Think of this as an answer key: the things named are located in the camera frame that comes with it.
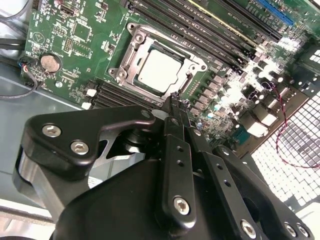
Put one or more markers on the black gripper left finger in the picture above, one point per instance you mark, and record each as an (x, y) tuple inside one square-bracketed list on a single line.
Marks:
[(62, 140)]

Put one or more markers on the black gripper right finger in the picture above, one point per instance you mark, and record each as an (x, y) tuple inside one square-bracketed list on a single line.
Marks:
[(225, 185)]

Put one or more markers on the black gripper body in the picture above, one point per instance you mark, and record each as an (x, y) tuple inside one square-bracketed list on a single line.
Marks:
[(120, 207)]

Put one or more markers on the silver green CPU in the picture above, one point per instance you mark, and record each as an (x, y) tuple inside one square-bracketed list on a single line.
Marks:
[(160, 70)]

